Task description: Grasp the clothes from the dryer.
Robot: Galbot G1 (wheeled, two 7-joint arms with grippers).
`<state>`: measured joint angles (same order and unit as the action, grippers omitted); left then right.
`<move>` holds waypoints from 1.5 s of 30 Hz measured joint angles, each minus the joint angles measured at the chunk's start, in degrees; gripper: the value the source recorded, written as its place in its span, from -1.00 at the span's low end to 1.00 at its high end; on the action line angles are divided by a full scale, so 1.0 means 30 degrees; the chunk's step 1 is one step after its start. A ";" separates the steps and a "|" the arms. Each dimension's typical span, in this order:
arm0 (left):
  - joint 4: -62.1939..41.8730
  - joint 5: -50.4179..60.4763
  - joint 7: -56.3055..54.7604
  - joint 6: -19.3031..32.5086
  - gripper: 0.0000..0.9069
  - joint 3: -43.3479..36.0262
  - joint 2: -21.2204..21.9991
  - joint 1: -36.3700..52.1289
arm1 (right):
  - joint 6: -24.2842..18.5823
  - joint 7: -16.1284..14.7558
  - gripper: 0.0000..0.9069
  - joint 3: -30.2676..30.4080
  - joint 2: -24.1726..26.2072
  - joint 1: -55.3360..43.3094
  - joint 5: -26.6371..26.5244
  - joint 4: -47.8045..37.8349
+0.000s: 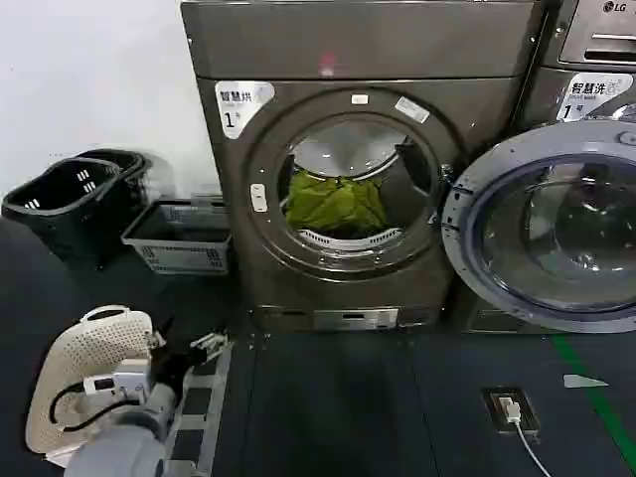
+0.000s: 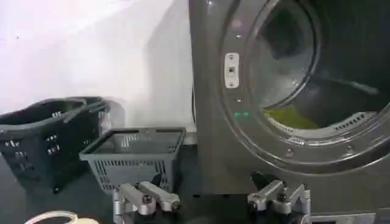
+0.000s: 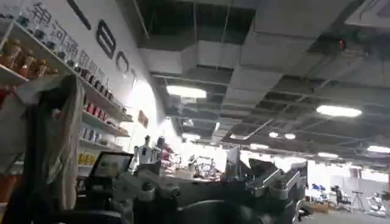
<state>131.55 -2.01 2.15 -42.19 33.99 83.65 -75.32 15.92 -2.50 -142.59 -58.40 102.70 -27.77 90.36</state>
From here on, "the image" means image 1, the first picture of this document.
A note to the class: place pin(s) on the green floor tape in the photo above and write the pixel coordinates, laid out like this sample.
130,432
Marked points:
596,402

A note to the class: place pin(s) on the grey plastic crate basket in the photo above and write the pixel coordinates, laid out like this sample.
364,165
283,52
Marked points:
184,253
208,203

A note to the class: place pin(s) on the grey front-loading dryer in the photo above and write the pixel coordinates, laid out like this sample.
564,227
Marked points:
318,45

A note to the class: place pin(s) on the grey stacked laundry machine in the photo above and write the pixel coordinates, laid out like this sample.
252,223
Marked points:
551,89

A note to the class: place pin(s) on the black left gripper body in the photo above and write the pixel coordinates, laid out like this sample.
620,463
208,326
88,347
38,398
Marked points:
171,367

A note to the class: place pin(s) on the black floor socket box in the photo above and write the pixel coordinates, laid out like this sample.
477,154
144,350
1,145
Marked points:
526,427

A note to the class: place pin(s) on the white charger plug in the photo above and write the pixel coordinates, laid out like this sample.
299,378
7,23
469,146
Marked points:
510,408

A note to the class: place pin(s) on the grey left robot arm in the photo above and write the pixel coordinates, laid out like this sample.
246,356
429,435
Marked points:
114,447

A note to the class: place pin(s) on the white perforated laundry basket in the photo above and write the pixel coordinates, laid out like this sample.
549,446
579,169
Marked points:
74,348

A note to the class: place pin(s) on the black plastic laundry basket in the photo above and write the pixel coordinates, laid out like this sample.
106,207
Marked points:
130,171
59,208

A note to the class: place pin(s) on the grey ladder-pattern floor strip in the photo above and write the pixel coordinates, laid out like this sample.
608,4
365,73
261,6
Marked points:
191,382

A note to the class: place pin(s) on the green garment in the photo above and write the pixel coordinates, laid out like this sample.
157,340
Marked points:
338,204

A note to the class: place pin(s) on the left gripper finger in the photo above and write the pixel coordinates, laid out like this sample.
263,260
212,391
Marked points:
158,339
211,346

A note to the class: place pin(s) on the round glass dryer door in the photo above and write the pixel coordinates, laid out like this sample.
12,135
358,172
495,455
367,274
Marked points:
561,233

